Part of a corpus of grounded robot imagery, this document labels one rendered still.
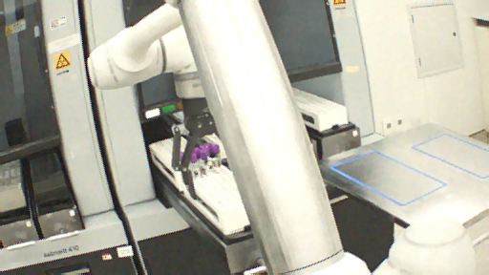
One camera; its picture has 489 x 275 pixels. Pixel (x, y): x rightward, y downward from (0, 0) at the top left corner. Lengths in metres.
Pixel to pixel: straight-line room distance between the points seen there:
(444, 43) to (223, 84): 2.99
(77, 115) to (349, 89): 0.82
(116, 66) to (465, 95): 2.87
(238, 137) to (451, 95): 3.07
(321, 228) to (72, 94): 1.07
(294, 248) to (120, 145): 1.06
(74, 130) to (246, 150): 1.02
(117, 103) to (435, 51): 2.30
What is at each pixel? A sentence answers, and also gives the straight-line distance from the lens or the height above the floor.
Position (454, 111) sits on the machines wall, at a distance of 3.81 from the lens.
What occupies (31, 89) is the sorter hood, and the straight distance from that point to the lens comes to 1.69.
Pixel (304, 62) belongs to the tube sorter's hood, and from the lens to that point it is 1.88.
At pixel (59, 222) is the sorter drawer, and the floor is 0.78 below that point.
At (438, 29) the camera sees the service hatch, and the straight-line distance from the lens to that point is 3.66.
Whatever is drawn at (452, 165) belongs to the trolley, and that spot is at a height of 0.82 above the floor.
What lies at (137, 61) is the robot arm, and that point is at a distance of 1.29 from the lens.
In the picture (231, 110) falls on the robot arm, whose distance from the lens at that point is 0.77.
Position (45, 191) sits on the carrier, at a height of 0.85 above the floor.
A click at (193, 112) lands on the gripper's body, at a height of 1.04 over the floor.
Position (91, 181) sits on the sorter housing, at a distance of 1.77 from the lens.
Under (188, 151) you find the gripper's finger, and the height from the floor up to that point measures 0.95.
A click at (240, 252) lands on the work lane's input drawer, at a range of 1.33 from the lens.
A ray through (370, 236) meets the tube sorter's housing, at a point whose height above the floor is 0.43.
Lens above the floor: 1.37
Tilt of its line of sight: 17 degrees down
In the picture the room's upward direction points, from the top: 10 degrees counter-clockwise
